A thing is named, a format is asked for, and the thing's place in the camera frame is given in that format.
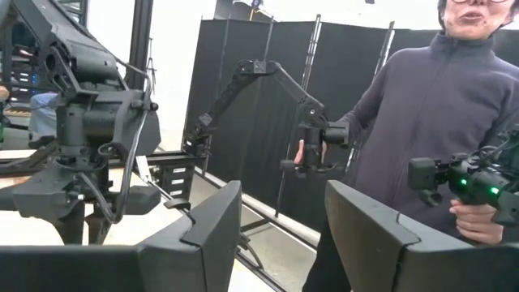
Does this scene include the black curtain backdrop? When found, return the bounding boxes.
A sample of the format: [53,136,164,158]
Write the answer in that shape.
[184,18,519,230]

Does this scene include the black control box white labels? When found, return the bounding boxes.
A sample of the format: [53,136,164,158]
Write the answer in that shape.
[156,163,196,201]

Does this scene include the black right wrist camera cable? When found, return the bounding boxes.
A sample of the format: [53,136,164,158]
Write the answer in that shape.
[75,60,154,225]

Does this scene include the silver tripod stand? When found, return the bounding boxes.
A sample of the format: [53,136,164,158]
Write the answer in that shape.
[275,14,324,218]
[348,19,397,163]

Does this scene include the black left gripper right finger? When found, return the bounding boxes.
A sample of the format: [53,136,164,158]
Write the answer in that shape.
[324,180,519,292]

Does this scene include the person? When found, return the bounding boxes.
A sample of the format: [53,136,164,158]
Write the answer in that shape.
[302,0,519,292]
[27,92,60,150]

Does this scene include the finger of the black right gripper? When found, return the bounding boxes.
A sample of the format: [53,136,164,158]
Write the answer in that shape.
[84,204,113,237]
[52,200,87,246]

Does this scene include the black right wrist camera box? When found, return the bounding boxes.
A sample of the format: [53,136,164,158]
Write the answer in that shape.
[83,89,162,157]

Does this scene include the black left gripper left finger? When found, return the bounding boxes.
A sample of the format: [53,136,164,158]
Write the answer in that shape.
[0,180,243,292]

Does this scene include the person's hand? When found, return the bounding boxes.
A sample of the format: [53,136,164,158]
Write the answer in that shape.
[294,140,328,165]
[448,198,505,246]

